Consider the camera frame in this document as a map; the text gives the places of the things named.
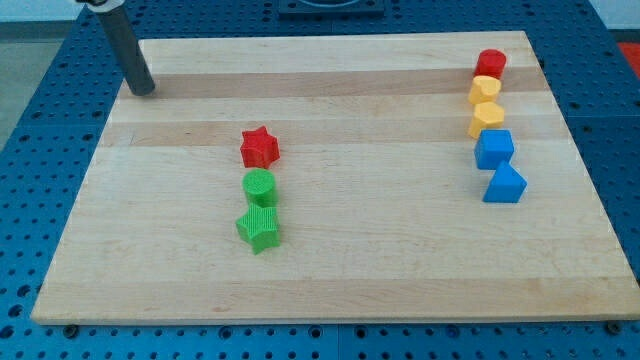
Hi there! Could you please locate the grey cylindrical robot arm stick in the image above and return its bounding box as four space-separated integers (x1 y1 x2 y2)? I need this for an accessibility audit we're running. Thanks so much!
74 0 155 96

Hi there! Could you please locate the red star block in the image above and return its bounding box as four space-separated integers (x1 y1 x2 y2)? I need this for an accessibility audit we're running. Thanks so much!
240 126 280 169

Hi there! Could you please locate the green star block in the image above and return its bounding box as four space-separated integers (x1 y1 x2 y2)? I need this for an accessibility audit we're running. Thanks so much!
236 203 280 255

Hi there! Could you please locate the green cylinder block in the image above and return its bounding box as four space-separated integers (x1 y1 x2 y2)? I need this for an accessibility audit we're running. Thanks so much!
242 168 278 207

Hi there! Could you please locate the light wooden board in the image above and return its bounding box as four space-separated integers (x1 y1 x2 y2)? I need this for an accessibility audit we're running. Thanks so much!
31 31 639 325

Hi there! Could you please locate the blue cube block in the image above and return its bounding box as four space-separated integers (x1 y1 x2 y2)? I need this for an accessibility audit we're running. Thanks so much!
474 129 515 170

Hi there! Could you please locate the yellow hexagon block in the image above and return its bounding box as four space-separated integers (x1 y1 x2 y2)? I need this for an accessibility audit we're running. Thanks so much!
467 102 505 139

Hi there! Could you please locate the blue triangle block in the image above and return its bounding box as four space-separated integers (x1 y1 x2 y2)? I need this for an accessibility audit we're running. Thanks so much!
483 161 528 203

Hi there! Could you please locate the yellow heart block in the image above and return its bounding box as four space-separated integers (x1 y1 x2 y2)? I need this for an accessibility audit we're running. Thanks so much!
468 75 502 105

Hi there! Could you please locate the red cylinder block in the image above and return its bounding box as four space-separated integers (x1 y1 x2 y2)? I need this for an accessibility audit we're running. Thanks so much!
474 49 507 80

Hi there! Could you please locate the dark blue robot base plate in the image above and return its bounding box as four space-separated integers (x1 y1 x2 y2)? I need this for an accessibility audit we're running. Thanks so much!
276 0 385 19

